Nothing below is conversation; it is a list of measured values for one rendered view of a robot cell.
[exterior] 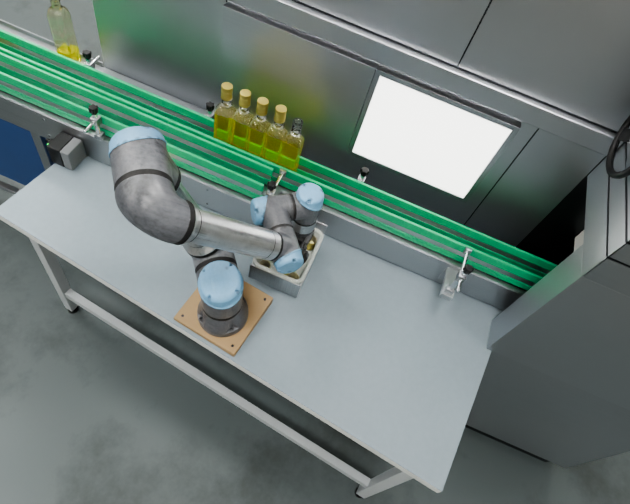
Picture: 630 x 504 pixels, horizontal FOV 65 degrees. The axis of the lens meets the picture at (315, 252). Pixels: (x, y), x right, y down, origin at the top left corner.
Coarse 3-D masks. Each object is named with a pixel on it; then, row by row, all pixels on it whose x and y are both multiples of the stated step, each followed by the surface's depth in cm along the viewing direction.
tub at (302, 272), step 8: (320, 232) 164; (320, 240) 162; (312, 256) 158; (256, 264) 153; (272, 264) 162; (304, 264) 165; (272, 272) 153; (296, 272) 162; (304, 272) 155; (288, 280) 153; (296, 280) 153
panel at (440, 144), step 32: (384, 96) 144; (416, 96) 141; (384, 128) 153; (416, 128) 149; (448, 128) 145; (480, 128) 141; (384, 160) 163; (416, 160) 158; (448, 160) 154; (480, 160) 150
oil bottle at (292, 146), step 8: (288, 136) 150; (304, 136) 153; (288, 144) 151; (296, 144) 150; (288, 152) 154; (296, 152) 153; (280, 160) 158; (288, 160) 157; (296, 160) 156; (288, 168) 160; (296, 168) 163
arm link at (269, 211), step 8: (256, 200) 129; (264, 200) 129; (272, 200) 129; (280, 200) 130; (288, 200) 131; (256, 208) 128; (264, 208) 128; (272, 208) 128; (280, 208) 129; (288, 208) 130; (256, 216) 128; (264, 216) 128; (272, 216) 127; (280, 216) 127; (288, 216) 129; (256, 224) 130; (264, 224) 129; (272, 224) 127
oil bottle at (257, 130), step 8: (256, 120) 151; (248, 128) 153; (256, 128) 151; (264, 128) 151; (248, 136) 155; (256, 136) 154; (264, 136) 153; (248, 144) 158; (256, 144) 157; (256, 152) 159
